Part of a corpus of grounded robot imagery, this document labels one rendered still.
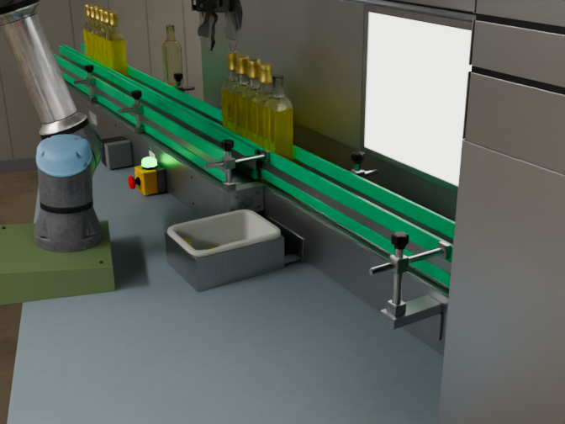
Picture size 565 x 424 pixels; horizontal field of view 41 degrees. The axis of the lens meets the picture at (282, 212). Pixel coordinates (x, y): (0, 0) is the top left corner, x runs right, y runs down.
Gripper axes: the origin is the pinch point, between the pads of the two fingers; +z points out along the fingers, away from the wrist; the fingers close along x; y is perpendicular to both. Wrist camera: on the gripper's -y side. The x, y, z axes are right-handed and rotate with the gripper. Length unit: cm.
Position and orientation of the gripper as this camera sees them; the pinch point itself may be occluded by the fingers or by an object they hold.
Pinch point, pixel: (223, 45)
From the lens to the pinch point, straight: 180.2
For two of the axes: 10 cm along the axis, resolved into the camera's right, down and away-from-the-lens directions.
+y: -4.4, 3.4, -8.3
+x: 9.0, 1.6, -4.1
